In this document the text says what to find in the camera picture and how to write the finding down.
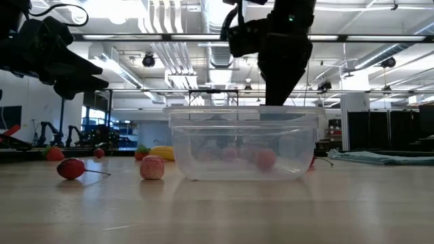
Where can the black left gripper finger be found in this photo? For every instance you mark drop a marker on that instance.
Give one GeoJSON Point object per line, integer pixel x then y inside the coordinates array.
{"type": "Point", "coordinates": [78, 88]}
{"type": "Point", "coordinates": [71, 66]}

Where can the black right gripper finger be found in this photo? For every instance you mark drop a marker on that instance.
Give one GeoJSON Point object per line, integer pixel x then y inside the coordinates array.
{"type": "Point", "coordinates": [279, 88]}

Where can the pink round fruit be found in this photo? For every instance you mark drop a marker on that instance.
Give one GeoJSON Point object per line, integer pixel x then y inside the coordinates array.
{"type": "Point", "coordinates": [152, 167]}
{"type": "Point", "coordinates": [230, 154]}
{"type": "Point", "coordinates": [265, 160]}

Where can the red cherry with stem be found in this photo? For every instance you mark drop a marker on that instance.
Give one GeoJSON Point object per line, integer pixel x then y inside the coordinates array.
{"type": "Point", "coordinates": [98, 153]}
{"type": "Point", "coordinates": [71, 168]}

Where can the yellow plastic banana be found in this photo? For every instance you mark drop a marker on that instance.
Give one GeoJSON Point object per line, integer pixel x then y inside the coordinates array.
{"type": "Point", "coordinates": [163, 153]}

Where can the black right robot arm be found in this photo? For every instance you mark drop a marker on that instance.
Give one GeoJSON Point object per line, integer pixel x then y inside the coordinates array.
{"type": "Point", "coordinates": [295, 10]}

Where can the black background robot arm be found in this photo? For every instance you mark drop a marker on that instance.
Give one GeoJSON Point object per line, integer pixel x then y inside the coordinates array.
{"type": "Point", "coordinates": [69, 139]}
{"type": "Point", "coordinates": [58, 139]}

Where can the clear plastic tupperware container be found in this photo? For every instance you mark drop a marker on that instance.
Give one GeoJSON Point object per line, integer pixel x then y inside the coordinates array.
{"type": "Point", "coordinates": [244, 117]}

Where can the black ceiling spotlight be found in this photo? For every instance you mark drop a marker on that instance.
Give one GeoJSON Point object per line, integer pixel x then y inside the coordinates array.
{"type": "Point", "coordinates": [388, 62]}
{"type": "Point", "coordinates": [325, 86]}
{"type": "Point", "coordinates": [148, 60]}

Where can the shelf with boxes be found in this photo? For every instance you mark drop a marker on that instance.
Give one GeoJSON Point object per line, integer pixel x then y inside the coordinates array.
{"type": "Point", "coordinates": [335, 133]}

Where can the red slanted object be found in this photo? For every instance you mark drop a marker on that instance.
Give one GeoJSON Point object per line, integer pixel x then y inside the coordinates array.
{"type": "Point", "coordinates": [12, 130]}

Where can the grey horizontal truss pipe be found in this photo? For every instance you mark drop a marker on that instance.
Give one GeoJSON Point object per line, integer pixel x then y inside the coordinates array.
{"type": "Point", "coordinates": [373, 91]}

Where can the black partition screen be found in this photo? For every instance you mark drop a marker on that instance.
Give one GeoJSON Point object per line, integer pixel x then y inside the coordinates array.
{"type": "Point", "coordinates": [383, 130]}

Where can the folded teal cloth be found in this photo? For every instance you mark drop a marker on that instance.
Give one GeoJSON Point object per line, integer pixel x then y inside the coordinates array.
{"type": "Point", "coordinates": [379, 158]}

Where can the dark cabinet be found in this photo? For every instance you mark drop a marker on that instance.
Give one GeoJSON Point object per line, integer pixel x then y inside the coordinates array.
{"type": "Point", "coordinates": [427, 118]}

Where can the black metal rack frame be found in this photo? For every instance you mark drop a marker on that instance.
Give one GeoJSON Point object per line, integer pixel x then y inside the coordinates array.
{"type": "Point", "coordinates": [62, 115]}

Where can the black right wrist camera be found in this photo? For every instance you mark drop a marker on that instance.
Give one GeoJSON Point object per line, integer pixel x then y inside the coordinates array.
{"type": "Point", "coordinates": [245, 39]}

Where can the black frame beam with lights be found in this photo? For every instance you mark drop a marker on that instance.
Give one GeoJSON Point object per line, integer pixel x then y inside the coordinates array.
{"type": "Point", "coordinates": [342, 38]}

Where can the silver ventilation duct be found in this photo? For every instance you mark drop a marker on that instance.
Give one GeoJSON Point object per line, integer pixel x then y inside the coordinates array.
{"type": "Point", "coordinates": [220, 56]}

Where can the dark wall monitor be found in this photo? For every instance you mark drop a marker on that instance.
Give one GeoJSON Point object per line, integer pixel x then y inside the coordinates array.
{"type": "Point", "coordinates": [10, 117]}

